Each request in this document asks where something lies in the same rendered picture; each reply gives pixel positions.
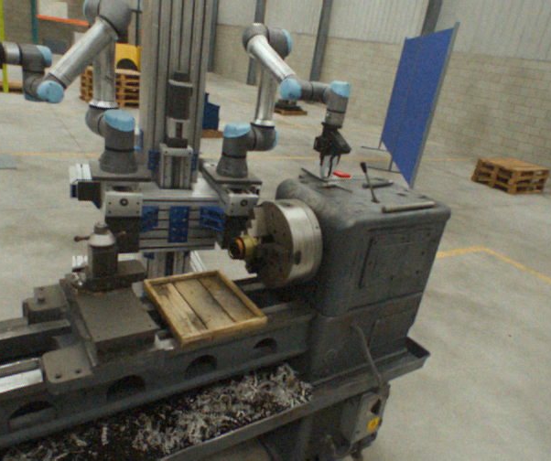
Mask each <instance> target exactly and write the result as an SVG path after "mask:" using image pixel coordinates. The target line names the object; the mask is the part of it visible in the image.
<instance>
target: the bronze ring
mask: <svg viewBox="0 0 551 461"><path fill-rule="evenodd" d="M257 244H259V240H257V239H256V238H252V236H251V235H249V234H245V235H243V236H238V237H236V238H232V239H229V240H228V244H227V251H228V254H229V257H230V258H231V259H233V260H240V261H244V260H247V261H251V260H252V259H253V258H254V252H256V247H254V246H255V245H257Z"/></svg>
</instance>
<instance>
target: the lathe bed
mask: <svg viewBox="0 0 551 461"><path fill-rule="evenodd" d="M232 282H234V283H235V284H236V285H237V287H238V288H239V289H240V290H241V288H243V287H245V288H246V290H245V292H242V290H243V289H242V290H241V292H242V293H243V294H244V295H246V296H247V297H248V298H249V299H250V300H251V301H252V303H253V304H254V305H255V306H257V307H258V308H259V309H260V310H261V311H262V312H263V313H264V315H265V316H266V318H267V320H266V325H265V327H264V328H260V329H256V330H252V331H248V332H243V333H240V334H237V335H234V336H230V337H229V338H223V339H218V340H214V341H209V342H205V343H202V344H199V345H194V346H190V347H186V348H183V349H181V347H180V345H179V344H178V342H177V341H176V340H174V338H173V337H172V334H171V333H170V331H169V329H168V328H167V326H166V323H165V322H164V320H162V319H161V317H160V316H159V314H158V313H157V311H156V309H155V308H154V306H152V303H150V302H149V299H148V298H147V296H146V295H143V296H138V299H139V300H141V303H142V305H144V307H145V309H146V312H147V313H148V315H149V316H150V318H151V320H153V321H154V320H155V321H154V323H155V325H156V327H157V328H159V326H160V328H161V329H162V330H164V331H162V330H161V329H160V328H159V329H160V331H159V330H157V337H158V339H159V340H160V342H161V344H162V345H163V348H165V354H163V366H161V367H157V368H155V369H154V370H147V371H144V372H139V373H136V374H132V375H128V376H124V377H121V378H117V380H113V381H107V382H103V383H99V384H94V385H92V386H87V387H83V389H80V390H76V391H70V392H65V393H62V394H52V393H50V392H49V389H48V385H47V382H46V381H43V380H42V378H41V373H40V369H39V360H40V359H42V357H43V355H45V353H47V352H50V351H53V350H59V349H63V348H71V347H76V346H77V345H78V343H77V341H76V338H74V336H73V334H72V330H71V327H70V323H69V320H68V319H65V318H61V319H56V320H50V321H49V322H45V323H38V324H34V325H27V317H26V316H22V317H17V318H12V320H5V321H0V449H3V448H6V447H9V446H10V445H15V444H19V443H22V442H25V441H29V440H32V439H35V437H39V436H42V435H45V434H51V433H55V432H58V431H61V430H64V428H67V427H72V426H74V425H77V424H81V423H87V422H90V421H91V420H93V419H96V418H99V417H104V416H106V415H109V414H113V413H119V412H120V411H122V410H125V409H128V408H133V407H136V406H138V405H141V404H145V403H149V402H151V401H154V400H157V399H160V398H164V397H168V396H170V395H173V394H178V393H181V392H183V391H185V390H189V389H193V388H196V387H199V386H202V385H205V384H209V383H213V382H215V381H217V380H222V379H225V378H228V377H231V376H234V375H238V374H241V373H244V372H247V371H250V370H253V369H257V368H260V367H263V366H265V365H270V364H273V363H276V362H278V361H283V360H286V359H288V358H292V357H295V356H298V355H301V354H305V353H308V352H309V346H308V342H309V336H310V330H311V326H312V320H313V319H316V318H317V317H318V312H319V310H318V309H317V308H316V307H314V306H313V305H311V306H305V304H304V301H303V300H305V299H306V298H303V299H299V300H295V301H290V303H285V304H284V303H283V301H281V300H279V299H281V298H283V295H284V289H285V287H284V286H283V287H277V288H271V287H267V286H266V285H264V284H263V283H262V282H261V281H260V280H259V278H258V277H257V276H252V277H246V278H241V280H235V281H232ZM240 285H241V286H240ZM246 286H247V287H246ZM248 287H249V288H248ZM271 315H272V316H271ZM270 317H271V318H272V319H271V318H270ZM274 318H275V319H274ZM274 320H275V321H274ZM157 325H158V326H157ZM11 327H13V328H11ZM11 329H13V332H16V333H15V334H14V333H13V332H11ZM8 332H9V333H8ZM7 333H8V334H7ZM10 335H13V336H10ZM14 335H15V336H14ZM173 340H174V341H173ZM169 344H171V345H172V346H171V345H169ZM22 360H23V361H22ZM25 360H26V361H25ZM194 361H197V362H198V363H197V364H196V362H194ZM11 364H14V365H11ZM10 365H11V366H10ZM20 373H21V375H22V373H23V375H25V376H23V377H22V378H23V379H22V378H21V379H18V378H20V377H21V375H20ZM19 376H20V377H19ZM17 379H18V380H17ZM16 380H17V381H16ZM21 382H22V383H21ZM20 383H21V384H20ZM123 383H124V384H123ZM15 386H16V387H15ZM7 387H8V388H7Z"/></svg>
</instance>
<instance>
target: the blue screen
mask: <svg viewBox="0 0 551 461"><path fill-rule="evenodd" d="M459 25H460V22H455V24H454V27H450V28H447V30H442V31H438V32H434V33H430V34H428V33H427V32H423V35H422V36H418V37H414V38H410V39H407V37H405V42H403V46H402V50H401V55H400V59H399V63H398V67H397V72H396V75H395V79H394V84H393V88H392V91H391V96H390V100H389V104H388V108H387V112H386V117H385V121H384V124H383V129H382V132H381V136H380V141H379V145H378V148H375V147H369V146H364V145H361V147H365V148H370V150H376V151H382V152H387V153H389V154H390V156H391V159H390V164H389V167H388V169H386V168H380V167H375V166H367V167H368V168H372V169H379V170H383V171H390V173H393V172H394V173H395V174H401V175H402V176H403V178H404V179H405V182H406V183H408V186H409V188H410V189H412V190H413V187H414V184H415V180H416V174H417V170H418V169H419V167H420V163H421V159H422V155H423V153H424V148H425V145H426V141H427V135H428V134H429V131H430V128H431V124H432V121H433V117H434V113H435V110H436V107H437V102H438V99H439V96H440V92H441V89H442V85H443V81H444V78H445V75H446V70H447V68H448V65H449V60H450V57H451V53H452V49H453V46H454V43H455V38H456V36H457V35H458V32H459ZM382 142H383V144H384V145H385V147H386V148H387V151H386V150H380V147H381V143H382ZM393 162H394V163H395V164H396V165H397V167H398V168H399V170H400V171H397V170H392V169H391V168H392V164H393Z"/></svg>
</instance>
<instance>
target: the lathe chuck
mask: <svg viewBox="0 0 551 461"><path fill-rule="evenodd" d="M285 203H288V204H291V205H293V208H292V209H289V208H287V207H286V206H285V205H284V204H285ZM262 204H263V210H264V214H265V223H266V227H267V232H270V233H271V234H272V235H271V236H265V237H263V238H256V239H257V240H259V244H265V242H275V244H277V245H278V246H281V247H283V248H285V249H287V250H289V251H291V252H297V251H300V254H299V263H297V264H295V263H277V262H275V261H274V260H266V259H265V260H264V262H263V263H262V265H261V268H260V270H259V272H258V274H257V277H258V278H259V280H260V281H261V282H262V283H263V284H264V285H266V286H267V287H271V288H277V287H283V286H288V285H294V284H300V283H301V282H303V281H305V280H306V278H307V277H308V275H309V273H310V271H311V268H312V264H313V261H314V254H315V242H314V234H313V230H312V227H311V224H310V221H309V219H308V215H307V213H306V212H305V211H304V210H303V209H302V208H301V207H300V206H299V205H298V204H297V203H296V202H295V201H293V200H289V199H279V200H265V201H262ZM295 281H297V282H296V283H294V284H290V283H293V282H295Z"/></svg>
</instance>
